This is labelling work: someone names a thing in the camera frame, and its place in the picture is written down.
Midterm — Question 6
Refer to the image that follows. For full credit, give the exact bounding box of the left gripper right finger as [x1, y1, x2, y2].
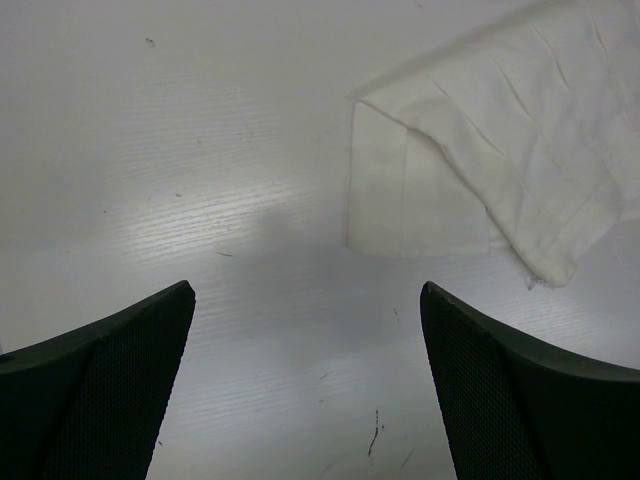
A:
[420, 282, 639, 479]

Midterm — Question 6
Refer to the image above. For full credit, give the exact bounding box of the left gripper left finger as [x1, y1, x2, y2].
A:
[1, 281, 196, 479]

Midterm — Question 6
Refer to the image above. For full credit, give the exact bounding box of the white pleated skirt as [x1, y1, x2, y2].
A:
[347, 1, 639, 287]

